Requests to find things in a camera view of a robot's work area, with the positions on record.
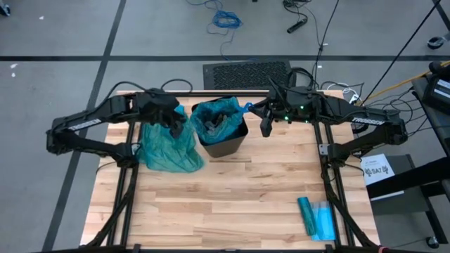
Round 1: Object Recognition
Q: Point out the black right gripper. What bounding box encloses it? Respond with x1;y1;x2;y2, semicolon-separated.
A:
247;86;319;138

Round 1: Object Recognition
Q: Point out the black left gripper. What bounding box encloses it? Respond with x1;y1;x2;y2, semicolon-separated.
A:
136;88;186;139

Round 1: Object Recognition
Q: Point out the teal plastic trash bag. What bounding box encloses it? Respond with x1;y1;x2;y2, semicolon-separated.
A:
190;97;254;145
136;104;205;174

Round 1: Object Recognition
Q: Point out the black plastic trash bin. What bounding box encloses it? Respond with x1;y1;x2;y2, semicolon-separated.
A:
191;96;249;158

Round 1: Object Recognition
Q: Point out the teal trash bag roll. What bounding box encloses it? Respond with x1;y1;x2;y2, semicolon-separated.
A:
297;196;318;237

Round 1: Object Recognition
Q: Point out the black perforated computer case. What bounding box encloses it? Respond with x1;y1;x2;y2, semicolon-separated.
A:
202;58;293;91

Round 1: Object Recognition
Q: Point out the white power strip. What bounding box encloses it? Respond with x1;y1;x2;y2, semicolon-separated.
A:
345;92;361;107

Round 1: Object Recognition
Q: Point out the black power strip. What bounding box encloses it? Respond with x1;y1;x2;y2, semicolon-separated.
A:
285;18;309;35

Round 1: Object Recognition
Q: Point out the white printed paper sign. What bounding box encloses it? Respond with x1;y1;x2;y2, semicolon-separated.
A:
359;153;397;186

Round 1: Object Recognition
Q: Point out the black thin pole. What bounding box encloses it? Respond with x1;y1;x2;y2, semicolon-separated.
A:
351;0;442;114

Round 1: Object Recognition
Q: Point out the black equipment cart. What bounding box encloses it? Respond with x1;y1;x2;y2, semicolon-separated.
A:
365;75;450;247

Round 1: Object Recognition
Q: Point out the black device with screen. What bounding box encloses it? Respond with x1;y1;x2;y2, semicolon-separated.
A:
420;60;450;116

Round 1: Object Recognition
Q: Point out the black metal table frame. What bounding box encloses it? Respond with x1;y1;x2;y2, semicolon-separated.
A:
80;89;381;253

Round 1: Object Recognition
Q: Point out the blue coiled cable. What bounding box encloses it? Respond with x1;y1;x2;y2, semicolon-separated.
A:
185;0;243;61

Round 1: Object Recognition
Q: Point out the black hanging cable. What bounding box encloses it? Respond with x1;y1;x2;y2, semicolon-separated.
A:
311;0;341;89

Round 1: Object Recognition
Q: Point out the yellow cable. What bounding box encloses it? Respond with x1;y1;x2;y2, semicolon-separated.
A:
351;59;450;110

